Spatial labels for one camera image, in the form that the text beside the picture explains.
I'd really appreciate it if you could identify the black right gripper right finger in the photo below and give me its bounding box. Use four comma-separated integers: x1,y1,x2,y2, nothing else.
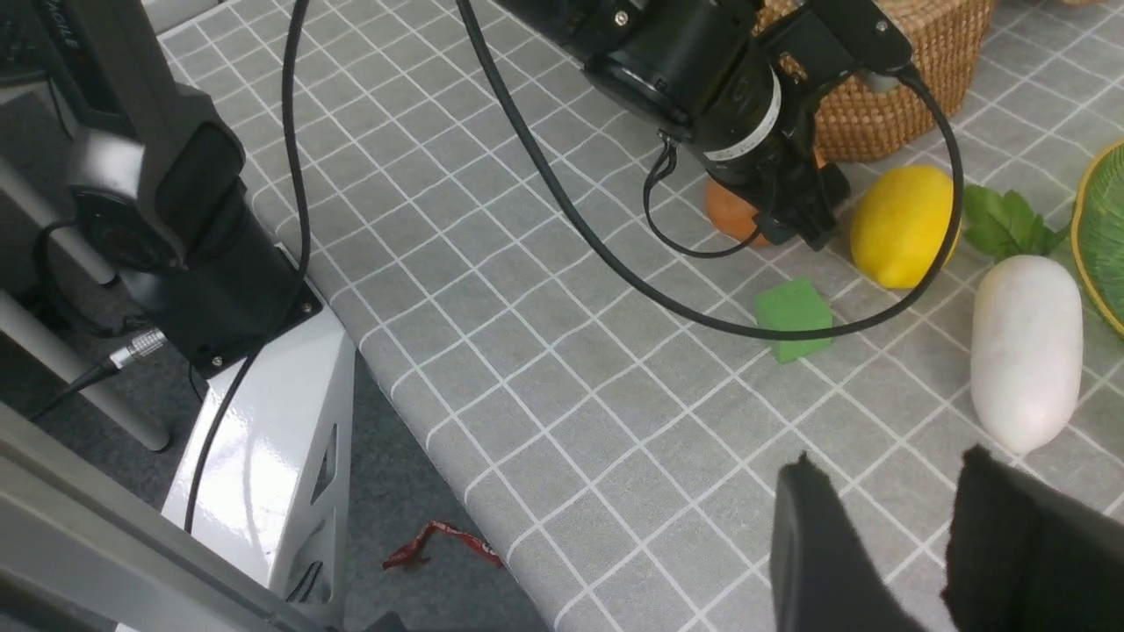
942,446,1123,631

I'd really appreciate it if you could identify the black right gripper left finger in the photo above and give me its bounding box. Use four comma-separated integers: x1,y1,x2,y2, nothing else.
769,455,923,631

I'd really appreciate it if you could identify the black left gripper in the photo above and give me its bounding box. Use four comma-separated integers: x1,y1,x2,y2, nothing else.
703,1,912,251

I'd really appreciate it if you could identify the yellow lemon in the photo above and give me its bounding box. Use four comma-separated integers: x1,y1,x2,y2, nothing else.
847,164,953,291

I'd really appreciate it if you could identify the white radish with leaves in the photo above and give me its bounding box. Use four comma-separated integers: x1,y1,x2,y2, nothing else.
963,184,1084,455

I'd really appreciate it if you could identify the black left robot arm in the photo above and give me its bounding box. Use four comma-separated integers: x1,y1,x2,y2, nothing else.
13,1,932,368

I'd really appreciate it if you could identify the woven wicker basket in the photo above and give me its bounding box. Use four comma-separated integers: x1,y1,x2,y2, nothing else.
753,0,998,164

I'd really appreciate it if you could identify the green cube block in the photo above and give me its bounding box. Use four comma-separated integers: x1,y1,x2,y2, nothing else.
753,279,832,364

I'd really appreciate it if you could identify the grey checkered tablecloth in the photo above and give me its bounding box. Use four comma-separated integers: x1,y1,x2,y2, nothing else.
158,1,1121,631

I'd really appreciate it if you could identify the green glass leaf plate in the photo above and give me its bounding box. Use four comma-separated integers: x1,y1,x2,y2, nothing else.
1070,139,1123,337

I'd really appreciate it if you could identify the red wrapper on floor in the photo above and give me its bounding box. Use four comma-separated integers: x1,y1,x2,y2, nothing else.
382,520,506,571

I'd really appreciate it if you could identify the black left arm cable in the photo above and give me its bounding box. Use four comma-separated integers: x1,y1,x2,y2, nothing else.
183,0,966,535

